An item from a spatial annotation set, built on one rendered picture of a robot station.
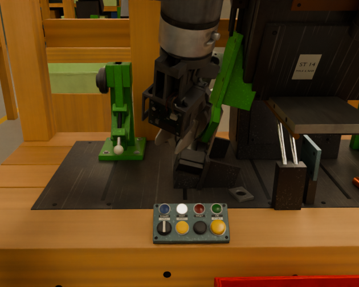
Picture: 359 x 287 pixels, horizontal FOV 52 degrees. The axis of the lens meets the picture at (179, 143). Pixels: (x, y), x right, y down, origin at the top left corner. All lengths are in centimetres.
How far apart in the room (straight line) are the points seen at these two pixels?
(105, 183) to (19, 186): 23
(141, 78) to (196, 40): 77
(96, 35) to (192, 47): 86
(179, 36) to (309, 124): 35
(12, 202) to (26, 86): 45
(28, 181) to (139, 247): 45
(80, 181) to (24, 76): 46
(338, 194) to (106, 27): 87
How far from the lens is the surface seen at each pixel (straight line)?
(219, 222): 73
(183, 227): 72
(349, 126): 74
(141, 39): 119
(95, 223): 82
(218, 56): 93
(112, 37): 130
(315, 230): 83
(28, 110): 133
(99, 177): 100
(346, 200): 96
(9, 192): 104
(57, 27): 133
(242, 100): 87
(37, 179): 109
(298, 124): 71
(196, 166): 90
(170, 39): 47
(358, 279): 71
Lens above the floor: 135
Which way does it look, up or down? 22 degrees down
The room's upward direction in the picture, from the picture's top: straight up
